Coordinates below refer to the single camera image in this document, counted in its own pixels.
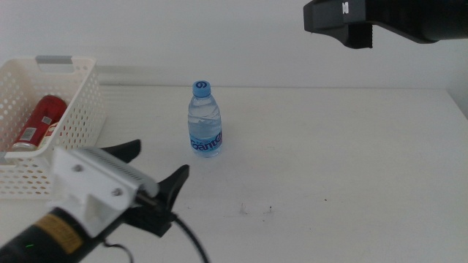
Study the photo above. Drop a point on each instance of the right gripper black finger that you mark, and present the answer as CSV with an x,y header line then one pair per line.
x,y
329,16

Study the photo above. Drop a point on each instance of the clear water bottle blue label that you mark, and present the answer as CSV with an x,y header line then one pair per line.
x,y
204,124

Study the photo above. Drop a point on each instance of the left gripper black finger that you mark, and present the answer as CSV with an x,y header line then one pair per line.
x,y
126,151
173,186

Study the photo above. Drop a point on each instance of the red cola can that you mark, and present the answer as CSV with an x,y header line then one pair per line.
x,y
40,117

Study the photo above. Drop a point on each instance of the white perforated plastic basket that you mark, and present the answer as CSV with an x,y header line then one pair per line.
x,y
84,109

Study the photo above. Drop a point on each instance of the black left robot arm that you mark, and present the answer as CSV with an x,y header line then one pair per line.
x,y
36,241

